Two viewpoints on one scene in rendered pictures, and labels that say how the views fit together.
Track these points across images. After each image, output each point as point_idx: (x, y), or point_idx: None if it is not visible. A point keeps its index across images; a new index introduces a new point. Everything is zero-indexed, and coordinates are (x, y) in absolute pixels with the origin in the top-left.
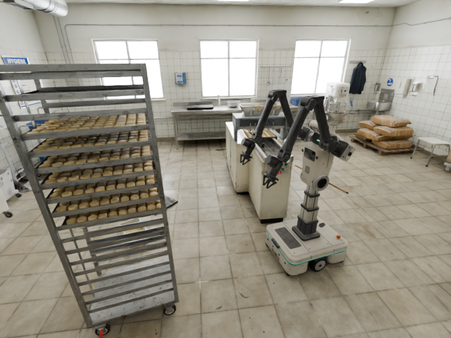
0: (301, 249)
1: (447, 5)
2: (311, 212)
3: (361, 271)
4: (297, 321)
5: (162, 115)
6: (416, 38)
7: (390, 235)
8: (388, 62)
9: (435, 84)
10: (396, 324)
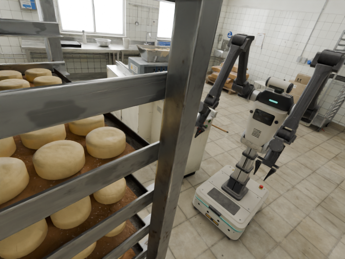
0: (243, 213)
1: None
2: (248, 173)
3: (275, 210)
4: None
5: (4, 50)
6: (250, 0)
7: (273, 167)
8: (229, 17)
9: (263, 40)
10: (322, 257)
